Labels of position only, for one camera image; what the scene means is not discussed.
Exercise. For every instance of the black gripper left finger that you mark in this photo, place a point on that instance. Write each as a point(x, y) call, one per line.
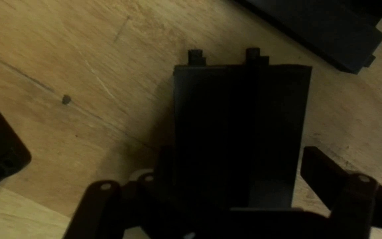
point(164, 206)

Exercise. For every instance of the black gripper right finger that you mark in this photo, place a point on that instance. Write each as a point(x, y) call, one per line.
point(353, 198)

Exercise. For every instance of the black rail block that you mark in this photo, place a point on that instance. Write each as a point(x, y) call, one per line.
point(239, 129)
point(342, 32)

